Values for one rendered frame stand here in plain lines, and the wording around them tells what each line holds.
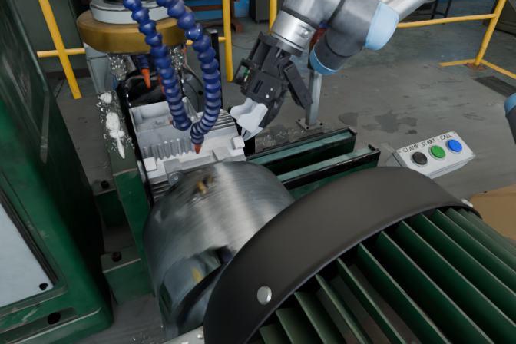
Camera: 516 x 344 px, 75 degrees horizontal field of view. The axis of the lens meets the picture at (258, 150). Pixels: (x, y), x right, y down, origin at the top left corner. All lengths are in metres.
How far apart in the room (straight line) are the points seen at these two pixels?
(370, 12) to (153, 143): 0.45
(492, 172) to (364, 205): 1.13
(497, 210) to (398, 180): 0.84
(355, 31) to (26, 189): 0.55
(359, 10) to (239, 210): 0.39
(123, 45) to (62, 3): 3.28
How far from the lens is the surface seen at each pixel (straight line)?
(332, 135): 1.03
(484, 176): 1.24
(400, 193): 0.17
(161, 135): 0.65
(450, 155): 0.79
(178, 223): 0.46
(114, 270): 0.73
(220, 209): 0.44
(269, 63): 0.63
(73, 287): 0.68
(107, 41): 0.55
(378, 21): 0.64
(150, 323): 0.78
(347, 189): 0.17
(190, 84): 0.91
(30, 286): 0.66
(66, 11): 3.82
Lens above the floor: 1.48
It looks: 36 degrees down
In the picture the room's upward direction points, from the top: straight up
